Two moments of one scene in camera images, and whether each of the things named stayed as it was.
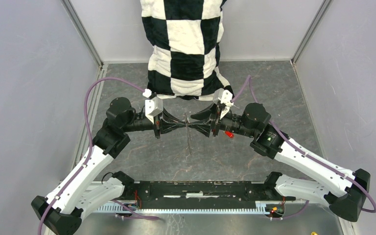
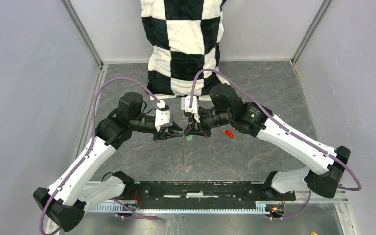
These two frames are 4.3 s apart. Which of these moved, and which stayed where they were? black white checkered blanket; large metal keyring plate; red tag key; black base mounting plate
Moved: large metal keyring plate
Stayed: red tag key; black base mounting plate; black white checkered blanket
